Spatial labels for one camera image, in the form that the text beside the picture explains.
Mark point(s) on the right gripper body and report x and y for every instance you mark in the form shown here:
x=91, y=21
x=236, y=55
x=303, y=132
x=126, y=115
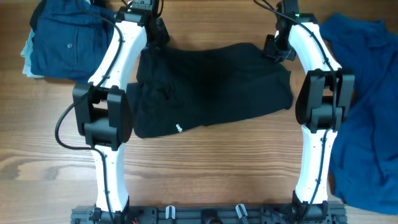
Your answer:
x=275, y=50

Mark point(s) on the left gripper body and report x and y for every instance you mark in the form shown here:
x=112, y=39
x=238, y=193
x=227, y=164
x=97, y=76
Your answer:
x=160, y=34

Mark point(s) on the black t-shirt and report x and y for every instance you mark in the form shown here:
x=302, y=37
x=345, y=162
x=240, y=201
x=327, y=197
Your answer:
x=177, y=90

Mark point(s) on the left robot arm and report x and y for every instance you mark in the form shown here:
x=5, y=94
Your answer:
x=102, y=111

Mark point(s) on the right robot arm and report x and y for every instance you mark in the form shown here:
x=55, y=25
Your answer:
x=322, y=106

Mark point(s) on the folded dark blue shirt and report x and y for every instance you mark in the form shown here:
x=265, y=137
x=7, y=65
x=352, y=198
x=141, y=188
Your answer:
x=69, y=40

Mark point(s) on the folded light grey garment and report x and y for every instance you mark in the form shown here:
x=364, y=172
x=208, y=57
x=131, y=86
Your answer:
x=26, y=53

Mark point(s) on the blue t-shirt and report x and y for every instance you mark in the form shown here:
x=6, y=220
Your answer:
x=364, y=156

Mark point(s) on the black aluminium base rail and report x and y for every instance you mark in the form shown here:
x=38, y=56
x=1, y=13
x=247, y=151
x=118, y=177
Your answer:
x=240, y=213

